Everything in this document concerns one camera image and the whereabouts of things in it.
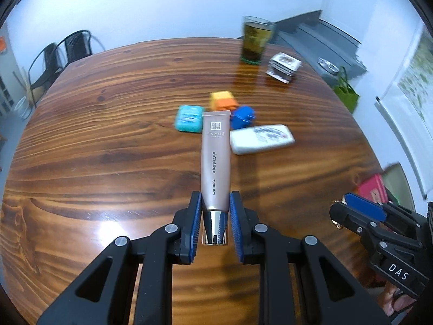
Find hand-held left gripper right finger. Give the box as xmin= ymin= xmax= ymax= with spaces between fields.
xmin=229 ymin=191 xmax=389 ymax=325

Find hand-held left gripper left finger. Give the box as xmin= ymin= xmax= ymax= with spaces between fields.
xmin=37 ymin=191 xmax=204 ymax=325

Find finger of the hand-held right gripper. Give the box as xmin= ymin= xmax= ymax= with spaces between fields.
xmin=342 ymin=193 xmax=420 ymax=231
xmin=329 ymin=202 xmax=422 ymax=261

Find pink tin box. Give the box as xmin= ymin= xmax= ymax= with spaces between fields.
xmin=357 ymin=162 xmax=416 ymax=210

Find cosmetic tube with silver cap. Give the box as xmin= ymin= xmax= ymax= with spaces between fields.
xmin=200 ymin=111 xmax=232 ymax=245

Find person's right hand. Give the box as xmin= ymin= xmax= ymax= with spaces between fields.
xmin=382 ymin=284 xmax=416 ymax=316

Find white remote control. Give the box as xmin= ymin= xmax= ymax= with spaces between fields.
xmin=230 ymin=124 xmax=296 ymax=155

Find teal plastic case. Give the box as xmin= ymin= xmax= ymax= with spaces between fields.
xmin=174 ymin=105 xmax=205 ymax=132

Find blue toy block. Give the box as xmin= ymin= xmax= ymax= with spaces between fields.
xmin=230 ymin=105 xmax=257 ymax=130

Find green bag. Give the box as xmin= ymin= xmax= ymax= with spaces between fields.
xmin=333 ymin=66 xmax=360 ymax=114

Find wooden desk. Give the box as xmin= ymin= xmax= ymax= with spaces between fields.
xmin=0 ymin=35 xmax=400 ymax=325

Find orange toy block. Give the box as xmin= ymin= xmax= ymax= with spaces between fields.
xmin=209 ymin=91 xmax=239 ymax=113

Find deck of playing cards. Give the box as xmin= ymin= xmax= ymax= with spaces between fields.
xmin=265 ymin=52 xmax=302 ymax=85

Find grey stairs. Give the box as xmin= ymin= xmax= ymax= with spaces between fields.
xmin=237 ymin=9 xmax=368 ymax=82

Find glass of tea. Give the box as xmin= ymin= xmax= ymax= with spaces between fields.
xmin=241 ymin=16 xmax=276 ymax=66

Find black metal chair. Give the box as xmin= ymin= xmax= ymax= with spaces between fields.
xmin=56 ymin=30 xmax=105 ymax=65
xmin=29 ymin=42 xmax=68 ymax=92

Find white wall chart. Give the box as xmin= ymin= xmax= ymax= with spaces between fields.
xmin=375 ymin=24 xmax=433 ymax=199

